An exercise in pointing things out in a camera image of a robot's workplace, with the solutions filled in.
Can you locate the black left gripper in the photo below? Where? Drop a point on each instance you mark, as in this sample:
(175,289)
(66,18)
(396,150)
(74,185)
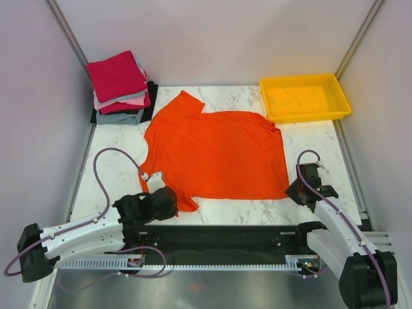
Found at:
(171,211)

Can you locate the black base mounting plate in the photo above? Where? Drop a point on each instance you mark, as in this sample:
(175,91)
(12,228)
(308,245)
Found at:
(219,243)

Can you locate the left aluminium frame post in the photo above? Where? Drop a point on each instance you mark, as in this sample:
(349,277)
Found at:
(68,33)

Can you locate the orange t shirt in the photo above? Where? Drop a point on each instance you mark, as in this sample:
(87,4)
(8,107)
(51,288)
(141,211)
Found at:
(235,155)

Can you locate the yellow plastic tray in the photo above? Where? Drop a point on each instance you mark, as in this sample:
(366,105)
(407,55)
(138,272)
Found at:
(304,98)

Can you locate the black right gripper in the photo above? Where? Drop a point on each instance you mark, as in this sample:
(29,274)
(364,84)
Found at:
(290,192)

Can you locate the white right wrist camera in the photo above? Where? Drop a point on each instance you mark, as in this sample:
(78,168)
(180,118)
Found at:
(321,166)

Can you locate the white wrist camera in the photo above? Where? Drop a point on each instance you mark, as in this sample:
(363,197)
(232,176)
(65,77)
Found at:
(153,182)
(321,166)

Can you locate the right aluminium frame post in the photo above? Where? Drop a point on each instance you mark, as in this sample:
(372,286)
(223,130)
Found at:
(371,15)

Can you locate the pink folded t shirt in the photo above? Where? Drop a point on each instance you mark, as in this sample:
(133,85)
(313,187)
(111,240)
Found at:
(134,101)

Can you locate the white slotted cable duct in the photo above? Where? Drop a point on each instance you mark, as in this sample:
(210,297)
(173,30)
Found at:
(129,263)

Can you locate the crimson folded t shirt lower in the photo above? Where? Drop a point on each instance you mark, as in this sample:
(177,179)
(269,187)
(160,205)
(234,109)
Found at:
(117,107)

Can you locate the teal folded t shirt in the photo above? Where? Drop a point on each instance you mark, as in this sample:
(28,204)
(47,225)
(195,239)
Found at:
(136,95)

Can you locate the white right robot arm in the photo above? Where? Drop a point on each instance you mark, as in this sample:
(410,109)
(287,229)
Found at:
(367,275)

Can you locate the crimson folded t shirt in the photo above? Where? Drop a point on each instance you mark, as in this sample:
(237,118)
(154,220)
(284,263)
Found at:
(117,107)
(116,77)

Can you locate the crimson folded t shirt top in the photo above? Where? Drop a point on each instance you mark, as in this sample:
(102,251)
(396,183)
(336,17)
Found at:
(116,77)

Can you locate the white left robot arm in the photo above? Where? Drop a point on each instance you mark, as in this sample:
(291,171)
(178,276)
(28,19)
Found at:
(126,212)

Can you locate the black folded t shirt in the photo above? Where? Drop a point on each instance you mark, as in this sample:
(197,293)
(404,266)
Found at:
(148,111)

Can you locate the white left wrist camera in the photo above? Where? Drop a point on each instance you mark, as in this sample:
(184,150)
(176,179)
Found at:
(153,182)

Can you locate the aluminium frame post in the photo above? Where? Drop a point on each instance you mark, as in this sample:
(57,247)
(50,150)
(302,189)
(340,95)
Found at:
(371,15)
(68,33)

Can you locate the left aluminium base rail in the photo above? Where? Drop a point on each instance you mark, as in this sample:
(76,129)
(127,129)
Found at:
(42,289)

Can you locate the grey-blue folded t shirt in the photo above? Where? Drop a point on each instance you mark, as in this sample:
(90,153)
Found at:
(119,119)

